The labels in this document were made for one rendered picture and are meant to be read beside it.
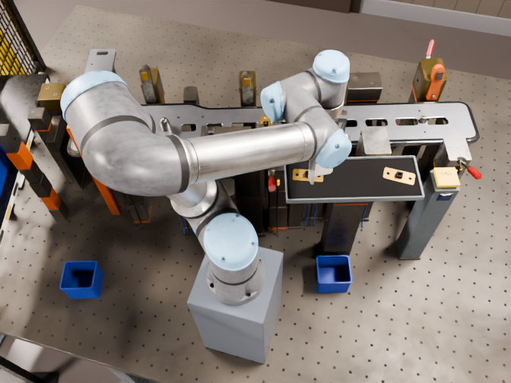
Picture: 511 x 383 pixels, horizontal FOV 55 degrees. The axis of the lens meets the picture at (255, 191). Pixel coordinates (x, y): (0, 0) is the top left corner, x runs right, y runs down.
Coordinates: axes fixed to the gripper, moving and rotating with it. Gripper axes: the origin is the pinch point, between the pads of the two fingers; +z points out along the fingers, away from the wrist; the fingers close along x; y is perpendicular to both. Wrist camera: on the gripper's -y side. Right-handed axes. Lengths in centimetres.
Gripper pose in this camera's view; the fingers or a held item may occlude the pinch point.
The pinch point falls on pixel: (310, 161)
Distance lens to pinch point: 131.4
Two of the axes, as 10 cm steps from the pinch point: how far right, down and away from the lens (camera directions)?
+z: 0.2, 5.4, 8.4
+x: 1.0, -8.4, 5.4
